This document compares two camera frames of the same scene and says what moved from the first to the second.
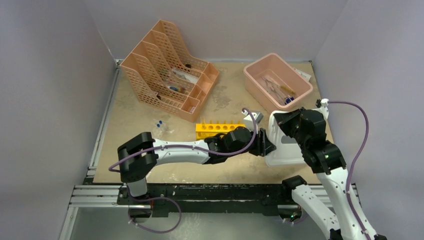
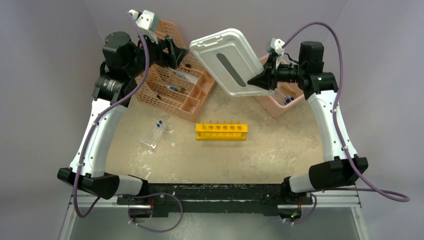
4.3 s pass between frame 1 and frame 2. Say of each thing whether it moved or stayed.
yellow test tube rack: stayed
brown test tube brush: stayed
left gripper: moved
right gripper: moved
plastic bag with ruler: stayed
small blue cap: stayed
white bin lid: moved
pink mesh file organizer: stayed
